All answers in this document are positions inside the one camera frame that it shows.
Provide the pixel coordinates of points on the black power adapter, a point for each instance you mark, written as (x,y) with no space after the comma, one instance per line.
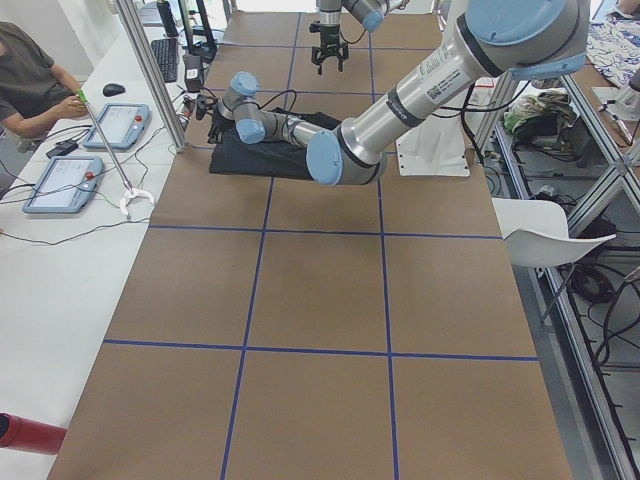
(62,148)

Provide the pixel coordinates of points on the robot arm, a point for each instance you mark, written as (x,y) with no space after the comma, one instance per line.
(369,14)
(531,39)

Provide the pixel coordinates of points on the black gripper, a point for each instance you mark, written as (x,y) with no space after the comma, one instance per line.
(216,123)
(329,39)

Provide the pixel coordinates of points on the seated person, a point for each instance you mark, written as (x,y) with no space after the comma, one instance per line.
(36,92)

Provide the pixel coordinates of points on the reacher grabber stick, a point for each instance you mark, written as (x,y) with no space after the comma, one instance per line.
(130,192)

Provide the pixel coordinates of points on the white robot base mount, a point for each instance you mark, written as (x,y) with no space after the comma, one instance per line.
(435,148)

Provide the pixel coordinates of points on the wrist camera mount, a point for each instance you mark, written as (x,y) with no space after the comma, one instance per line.
(204,104)

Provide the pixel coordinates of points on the near teach pendant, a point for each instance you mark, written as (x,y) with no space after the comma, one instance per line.
(65,186)

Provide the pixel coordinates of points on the white plastic chair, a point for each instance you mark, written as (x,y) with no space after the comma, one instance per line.
(536,233)

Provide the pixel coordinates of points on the black computer mouse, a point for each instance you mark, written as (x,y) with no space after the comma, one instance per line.
(113,89)

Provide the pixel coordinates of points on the teach pendant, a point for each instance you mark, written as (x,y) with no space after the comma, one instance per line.
(123,124)
(65,186)

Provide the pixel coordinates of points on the aluminium frame post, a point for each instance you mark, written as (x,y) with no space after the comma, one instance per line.
(141,46)

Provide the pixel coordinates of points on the black keyboard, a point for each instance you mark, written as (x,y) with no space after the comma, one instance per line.
(166,55)

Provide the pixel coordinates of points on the black graphic t-shirt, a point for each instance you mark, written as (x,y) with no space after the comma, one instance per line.
(270,158)

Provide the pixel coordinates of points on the aluminium side frame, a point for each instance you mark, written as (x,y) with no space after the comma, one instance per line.
(585,319)

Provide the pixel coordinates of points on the red cylinder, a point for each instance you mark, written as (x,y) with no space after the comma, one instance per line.
(26,435)

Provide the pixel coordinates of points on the pile of clothes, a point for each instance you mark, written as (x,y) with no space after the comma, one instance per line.
(538,115)

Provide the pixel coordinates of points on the far teach pendant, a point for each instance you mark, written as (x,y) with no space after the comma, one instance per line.
(123,124)

